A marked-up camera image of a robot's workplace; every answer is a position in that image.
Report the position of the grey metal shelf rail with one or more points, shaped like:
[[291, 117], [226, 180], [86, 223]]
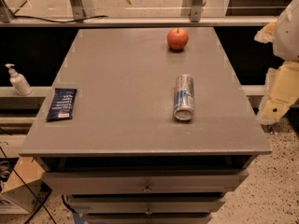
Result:
[[105, 22]]

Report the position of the top drawer knob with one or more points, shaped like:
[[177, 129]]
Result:
[[147, 189]]

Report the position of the silver energy drink can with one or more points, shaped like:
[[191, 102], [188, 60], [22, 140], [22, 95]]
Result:
[[184, 98]]

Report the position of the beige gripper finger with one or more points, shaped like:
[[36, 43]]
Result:
[[281, 91]]

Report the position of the red apple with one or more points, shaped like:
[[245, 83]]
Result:
[[177, 38]]

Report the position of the cardboard box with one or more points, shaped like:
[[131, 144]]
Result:
[[18, 195]]

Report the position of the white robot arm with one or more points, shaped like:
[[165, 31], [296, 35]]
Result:
[[283, 34]]

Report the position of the blue snack packet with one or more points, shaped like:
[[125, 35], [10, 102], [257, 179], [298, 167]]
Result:
[[62, 104]]

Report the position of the grey drawer cabinet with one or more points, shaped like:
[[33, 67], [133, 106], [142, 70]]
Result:
[[123, 134]]

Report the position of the white pump dispenser bottle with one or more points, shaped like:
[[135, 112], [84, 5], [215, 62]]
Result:
[[18, 81]]

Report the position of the drawer knob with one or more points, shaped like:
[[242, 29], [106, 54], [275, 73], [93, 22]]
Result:
[[147, 189], [148, 212]]

